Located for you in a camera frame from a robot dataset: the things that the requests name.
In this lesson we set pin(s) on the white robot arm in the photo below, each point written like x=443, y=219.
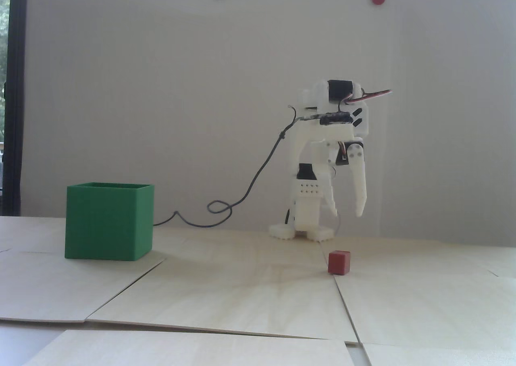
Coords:
x=308, y=213

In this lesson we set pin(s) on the dark window frame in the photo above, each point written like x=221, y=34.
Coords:
x=16, y=100

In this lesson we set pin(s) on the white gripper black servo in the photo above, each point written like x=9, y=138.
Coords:
x=356, y=154

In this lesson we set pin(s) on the light plywood sheet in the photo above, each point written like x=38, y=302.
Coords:
x=32, y=233
x=48, y=289
x=181, y=350
x=435, y=305
x=242, y=249
x=403, y=253
x=225, y=297

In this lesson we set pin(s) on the green box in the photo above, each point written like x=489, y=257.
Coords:
x=105, y=225

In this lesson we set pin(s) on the wrist camera on white mount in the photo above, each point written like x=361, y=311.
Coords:
x=322, y=132

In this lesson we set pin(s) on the white backdrop board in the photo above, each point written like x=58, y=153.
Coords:
x=443, y=100

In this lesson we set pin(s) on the red block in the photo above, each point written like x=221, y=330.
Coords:
x=338, y=263

